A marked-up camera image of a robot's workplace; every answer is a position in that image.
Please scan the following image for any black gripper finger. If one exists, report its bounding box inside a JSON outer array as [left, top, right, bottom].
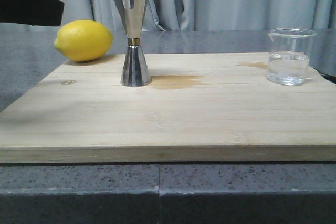
[[1, 0, 65, 26]]

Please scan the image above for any steel cocktail jigger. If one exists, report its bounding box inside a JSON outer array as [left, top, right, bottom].
[[114, 0, 151, 87]]

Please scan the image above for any glass measuring beaker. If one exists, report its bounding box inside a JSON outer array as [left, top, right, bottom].
[[267, 28, 317, 86]]

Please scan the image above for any yellow lemon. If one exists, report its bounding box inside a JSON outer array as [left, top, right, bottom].
[[54, 19, 113, 62]]

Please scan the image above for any wooden cutting board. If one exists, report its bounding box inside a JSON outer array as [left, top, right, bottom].
[[1, 52, 335, 163]]

